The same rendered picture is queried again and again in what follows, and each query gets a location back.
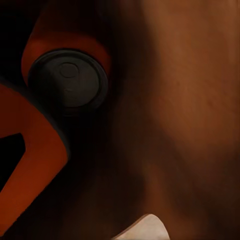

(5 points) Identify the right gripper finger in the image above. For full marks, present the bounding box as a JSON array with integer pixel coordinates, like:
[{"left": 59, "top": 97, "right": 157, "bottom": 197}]
[{"left": 0, "top": 133, "right": 26, "bottom": 192}]

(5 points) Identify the trash can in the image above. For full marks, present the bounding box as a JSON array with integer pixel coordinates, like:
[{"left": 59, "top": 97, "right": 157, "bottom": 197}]
[{"left": 0, "top": 0, "right": 240, "bottom": 240}]

